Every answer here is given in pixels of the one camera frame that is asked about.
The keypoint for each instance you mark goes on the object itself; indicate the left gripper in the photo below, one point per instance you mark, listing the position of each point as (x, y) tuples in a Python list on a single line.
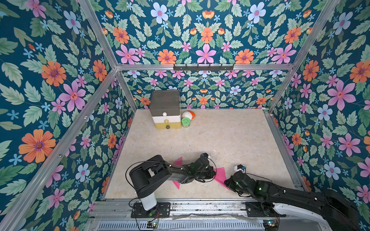
[(209, 170)]

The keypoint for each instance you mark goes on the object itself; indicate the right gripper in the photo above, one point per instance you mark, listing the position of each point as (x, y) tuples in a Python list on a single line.
[(231, 181)]

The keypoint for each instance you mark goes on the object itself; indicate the pink square paper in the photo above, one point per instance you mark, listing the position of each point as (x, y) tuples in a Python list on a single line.
[(178, 162)]

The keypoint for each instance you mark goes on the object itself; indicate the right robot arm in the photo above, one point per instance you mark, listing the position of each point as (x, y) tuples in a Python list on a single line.
[(328, 207)]

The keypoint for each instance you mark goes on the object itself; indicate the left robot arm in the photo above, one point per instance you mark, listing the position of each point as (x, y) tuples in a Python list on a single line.
[(147, 176)]

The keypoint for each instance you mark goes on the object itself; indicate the green lidded can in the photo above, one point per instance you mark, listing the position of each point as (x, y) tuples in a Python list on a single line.
[(186, 122)]

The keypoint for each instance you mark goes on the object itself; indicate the orange white plush toy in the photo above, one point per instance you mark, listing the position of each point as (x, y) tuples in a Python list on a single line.
[(188, 114)]

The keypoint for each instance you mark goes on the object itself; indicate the small drawer cabinet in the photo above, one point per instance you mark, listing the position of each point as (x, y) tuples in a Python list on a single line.
[(165, 109)]

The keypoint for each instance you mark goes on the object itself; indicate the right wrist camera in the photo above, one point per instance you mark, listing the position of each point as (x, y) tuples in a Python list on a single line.
[(240, 168)]

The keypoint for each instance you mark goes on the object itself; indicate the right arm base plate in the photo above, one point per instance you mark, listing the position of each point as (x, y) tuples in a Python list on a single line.
[(257, 209)]

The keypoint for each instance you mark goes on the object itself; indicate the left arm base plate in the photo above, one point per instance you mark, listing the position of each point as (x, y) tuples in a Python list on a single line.
[(161, 210)]

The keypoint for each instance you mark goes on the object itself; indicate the black hook rail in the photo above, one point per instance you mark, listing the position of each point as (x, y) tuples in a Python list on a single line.
[(203, 67)]

